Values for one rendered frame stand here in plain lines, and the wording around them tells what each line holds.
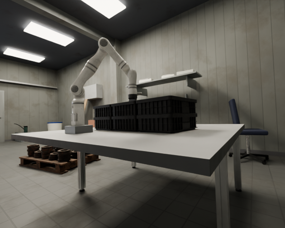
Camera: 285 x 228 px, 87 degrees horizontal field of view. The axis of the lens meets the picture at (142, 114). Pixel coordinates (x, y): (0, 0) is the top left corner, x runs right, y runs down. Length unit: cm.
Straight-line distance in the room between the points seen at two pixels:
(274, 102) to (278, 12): 171
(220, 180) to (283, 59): 327
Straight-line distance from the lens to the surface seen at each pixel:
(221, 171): 100
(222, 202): 106
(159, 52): 479
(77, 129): 121
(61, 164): 268
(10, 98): 883
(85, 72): 129
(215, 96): 392
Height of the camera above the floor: 80
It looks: 2 degrees up
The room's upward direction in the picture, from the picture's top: 2 degrees counter-clockwise
